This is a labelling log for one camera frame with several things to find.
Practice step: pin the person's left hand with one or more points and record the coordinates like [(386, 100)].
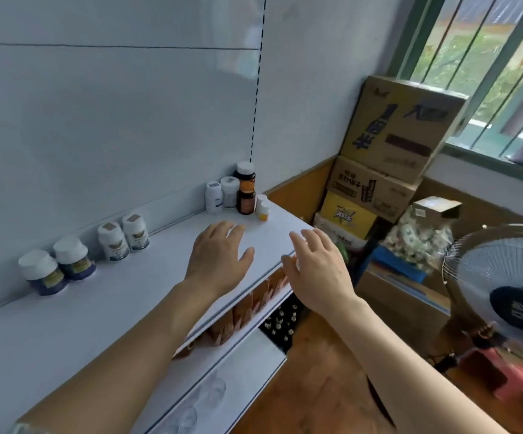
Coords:
[(214, 262)]

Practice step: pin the person's right hand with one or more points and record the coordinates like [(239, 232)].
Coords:
[(320, 280)]

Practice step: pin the person's right middle finger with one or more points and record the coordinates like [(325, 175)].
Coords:
[(312, 241)]

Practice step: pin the person's right thumb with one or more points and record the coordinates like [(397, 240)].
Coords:
[(289, 268)]

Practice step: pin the person's right little finger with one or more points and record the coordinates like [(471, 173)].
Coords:
[(337, 257)]

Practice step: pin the person's left middle finger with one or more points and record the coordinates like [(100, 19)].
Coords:
[(223, 230)]

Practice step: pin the person's left thumb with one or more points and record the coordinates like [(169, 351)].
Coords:
[(246, 259)]

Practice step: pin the person's left little finger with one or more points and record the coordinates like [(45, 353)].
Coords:
[(198, 238)]

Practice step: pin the person's left forearm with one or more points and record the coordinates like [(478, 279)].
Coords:
[(125, 357)]

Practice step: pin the person's right forearm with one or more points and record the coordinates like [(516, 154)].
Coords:
[(406, 375)]

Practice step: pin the white cardboard box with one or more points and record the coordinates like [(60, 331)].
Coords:
[(334, 232)]

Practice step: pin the small white pill bottle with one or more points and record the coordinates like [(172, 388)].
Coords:
[(213, 198)]

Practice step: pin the brown bottle with orange cap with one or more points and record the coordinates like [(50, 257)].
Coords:
[(245, 198)]

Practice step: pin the white round plastic bottle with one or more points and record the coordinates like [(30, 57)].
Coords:
[(230, 192)]

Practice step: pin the yellow cardboard box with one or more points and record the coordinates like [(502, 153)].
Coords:
[(347, 214)]

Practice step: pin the small yellow and white bottle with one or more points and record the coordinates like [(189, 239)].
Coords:
[(264, 210)]

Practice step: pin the group of small dark vials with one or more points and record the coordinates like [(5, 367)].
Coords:
[(284, 323)]

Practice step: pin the blue flat box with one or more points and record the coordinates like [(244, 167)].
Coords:
[(397, 264)]

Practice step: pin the white bottle with gold label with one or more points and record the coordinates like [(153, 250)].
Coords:
[(135, 232), (113, 243)]

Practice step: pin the brown bottle with white cap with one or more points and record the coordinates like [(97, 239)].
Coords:
[(245, 171)]

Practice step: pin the brown printed cardboard box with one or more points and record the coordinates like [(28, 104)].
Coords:
[(370, 187)]

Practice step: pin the plain brown cardboard box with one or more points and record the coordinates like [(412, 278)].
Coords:
[(401, 307)]

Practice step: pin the clear bag of white packets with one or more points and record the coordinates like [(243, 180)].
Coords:
[(417, 241)]

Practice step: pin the small open cardboard box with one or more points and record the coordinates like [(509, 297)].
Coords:
[(438, 206)]

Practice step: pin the blue bottle with white cap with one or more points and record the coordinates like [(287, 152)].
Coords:
[(73, 258), (42, 273)]

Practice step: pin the white shelf unit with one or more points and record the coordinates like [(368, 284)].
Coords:
[(85, 320)]

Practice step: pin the grey electric fan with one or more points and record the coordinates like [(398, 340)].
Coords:
[(483, 266)]

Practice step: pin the large brown cardboard box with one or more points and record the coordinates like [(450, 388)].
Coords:
[(401, 126)]

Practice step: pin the green framed window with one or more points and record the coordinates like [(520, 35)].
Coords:
[(483, 63)]

